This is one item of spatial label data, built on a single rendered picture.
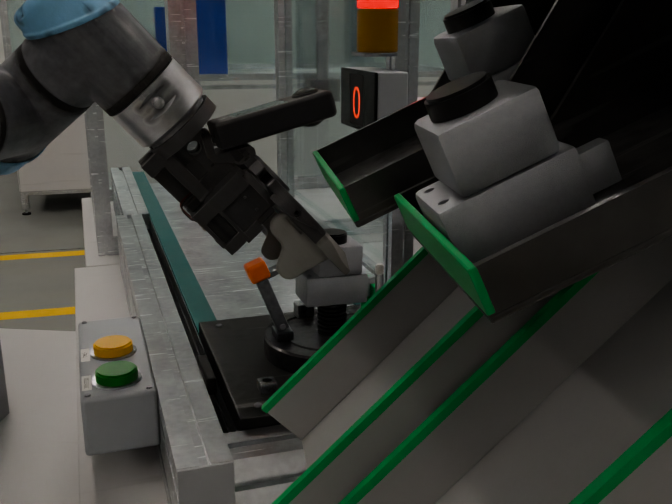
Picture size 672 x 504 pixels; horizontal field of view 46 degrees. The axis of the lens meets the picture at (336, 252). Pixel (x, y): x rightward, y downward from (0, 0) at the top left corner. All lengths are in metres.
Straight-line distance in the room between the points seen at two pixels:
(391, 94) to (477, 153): 0.60
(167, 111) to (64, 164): 5.16
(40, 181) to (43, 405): 4.91
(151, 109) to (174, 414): 0.27
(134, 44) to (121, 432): 0.36
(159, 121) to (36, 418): 0.43
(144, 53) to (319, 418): 0.33
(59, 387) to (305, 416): 0.51
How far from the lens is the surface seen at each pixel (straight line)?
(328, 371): 0.59
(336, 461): 0.48
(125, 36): 0.69
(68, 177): 5.86
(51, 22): 0.69
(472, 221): 0.33
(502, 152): 0.33
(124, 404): 0.78
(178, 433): 0.70
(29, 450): 0.92
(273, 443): 0.67
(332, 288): 0.78
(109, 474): 0.85
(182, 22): 1.79
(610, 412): 0.43
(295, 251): 0.74
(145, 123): 0.70
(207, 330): 0.88
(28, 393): 1.05
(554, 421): 0.45
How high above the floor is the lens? 1.29
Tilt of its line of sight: 16 degrees down
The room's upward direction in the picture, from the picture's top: straight up
